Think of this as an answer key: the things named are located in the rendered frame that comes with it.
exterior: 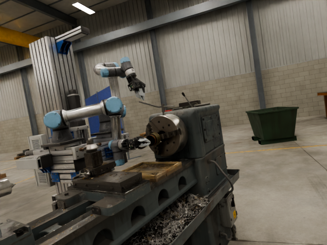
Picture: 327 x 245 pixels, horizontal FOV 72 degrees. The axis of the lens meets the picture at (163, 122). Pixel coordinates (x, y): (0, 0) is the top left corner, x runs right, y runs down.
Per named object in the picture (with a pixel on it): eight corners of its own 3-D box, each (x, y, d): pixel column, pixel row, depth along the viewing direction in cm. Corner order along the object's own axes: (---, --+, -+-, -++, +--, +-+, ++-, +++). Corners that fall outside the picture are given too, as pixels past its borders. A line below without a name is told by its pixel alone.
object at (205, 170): (196, 220, 251) (184, 144, 246) (239, 227, 224) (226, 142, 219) (167, 253, 202) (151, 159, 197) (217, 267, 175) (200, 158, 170)
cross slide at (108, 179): (92, 177, 142) (90, 170, 142) (143, 180, 118) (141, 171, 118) (68, 186, 129) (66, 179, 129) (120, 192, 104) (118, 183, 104)
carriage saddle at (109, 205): (95, 184, 145) (94, 176, 144) (152, 190, 118) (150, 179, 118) (50, 205, 120) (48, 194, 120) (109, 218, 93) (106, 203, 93)
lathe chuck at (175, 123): (153, 152, 187) (150, 114, 183) (187, 155, 169) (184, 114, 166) (146, 154, 180) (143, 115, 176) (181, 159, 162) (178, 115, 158)
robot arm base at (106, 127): (95, 132, 211) (94, 122, 211) (106, 130, 225) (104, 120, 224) (107, 131, 204) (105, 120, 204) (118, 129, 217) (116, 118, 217)
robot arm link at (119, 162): (124, 162, 175) (122, 148, 175) (125, 165, 164) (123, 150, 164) (114, 164, 174) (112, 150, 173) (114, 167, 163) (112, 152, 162)
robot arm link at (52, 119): (50, 130, 163) (123, 111, 174) (44, 131, 149) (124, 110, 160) (45, 114, 163) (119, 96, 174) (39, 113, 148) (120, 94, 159)
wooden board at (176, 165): (142, 166, 175) (141, 161, 175) (182, 166, 155) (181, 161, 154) (114, 179, 151) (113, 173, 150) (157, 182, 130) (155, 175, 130)
